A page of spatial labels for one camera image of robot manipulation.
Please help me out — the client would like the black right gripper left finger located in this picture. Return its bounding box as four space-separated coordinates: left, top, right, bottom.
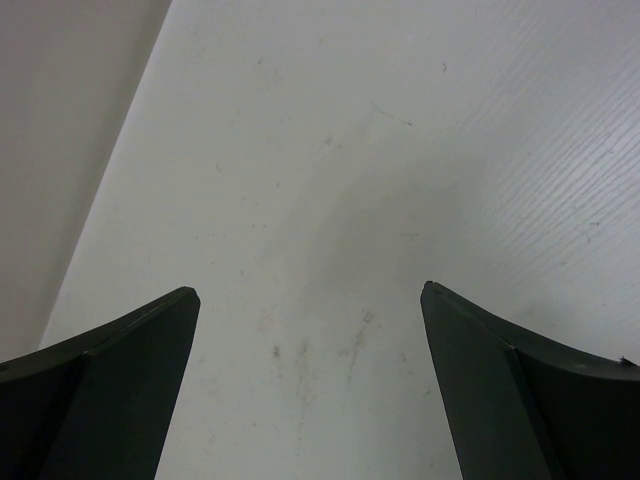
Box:
1 287 200 479

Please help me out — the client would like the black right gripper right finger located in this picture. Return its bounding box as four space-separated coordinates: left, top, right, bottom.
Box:
420 282 639 479

